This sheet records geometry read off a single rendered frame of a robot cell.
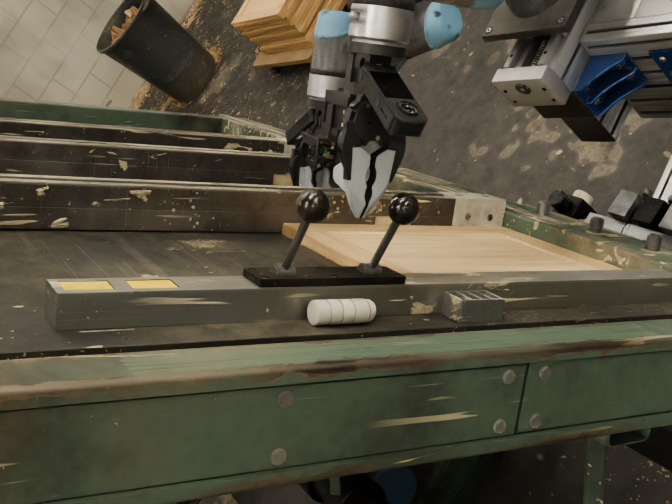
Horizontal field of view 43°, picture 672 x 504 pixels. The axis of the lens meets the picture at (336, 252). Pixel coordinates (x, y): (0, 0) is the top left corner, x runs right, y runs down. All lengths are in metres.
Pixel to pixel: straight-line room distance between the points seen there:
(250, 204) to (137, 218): 0.19
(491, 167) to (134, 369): 2.71
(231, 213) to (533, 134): 2.02
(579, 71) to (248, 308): 1.07
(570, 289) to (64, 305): 0.70
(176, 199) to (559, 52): 0.84
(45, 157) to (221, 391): 1.10
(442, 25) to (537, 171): 1.71
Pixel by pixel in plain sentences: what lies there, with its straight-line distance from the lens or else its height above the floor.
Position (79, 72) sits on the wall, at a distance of 6.71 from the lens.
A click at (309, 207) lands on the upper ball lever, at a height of 1.56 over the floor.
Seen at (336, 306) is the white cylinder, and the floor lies 1.45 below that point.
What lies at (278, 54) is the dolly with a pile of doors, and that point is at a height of 0.13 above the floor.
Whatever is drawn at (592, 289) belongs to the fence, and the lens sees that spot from 1.29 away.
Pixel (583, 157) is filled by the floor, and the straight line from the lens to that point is 3.06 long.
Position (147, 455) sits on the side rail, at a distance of 0.70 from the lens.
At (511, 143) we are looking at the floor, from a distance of 3.31.
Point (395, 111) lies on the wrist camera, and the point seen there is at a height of 1.52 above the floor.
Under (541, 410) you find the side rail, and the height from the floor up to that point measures 1.32.
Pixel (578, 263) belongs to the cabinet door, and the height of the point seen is 0.94.
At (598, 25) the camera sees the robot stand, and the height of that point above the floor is 0.95.
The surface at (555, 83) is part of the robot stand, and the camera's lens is 1.79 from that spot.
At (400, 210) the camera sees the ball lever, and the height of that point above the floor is 1.45.
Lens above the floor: 2.02
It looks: 33 degrees down
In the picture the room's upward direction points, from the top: 54 degrees counter-clockwise
